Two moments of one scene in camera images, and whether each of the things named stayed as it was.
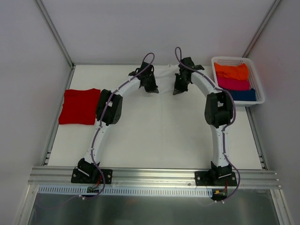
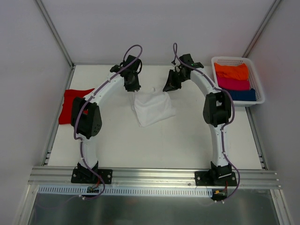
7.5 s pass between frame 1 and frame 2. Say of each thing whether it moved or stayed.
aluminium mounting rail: stayed
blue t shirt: stayed
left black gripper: moved
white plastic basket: stayed
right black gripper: moved
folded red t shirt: stayed
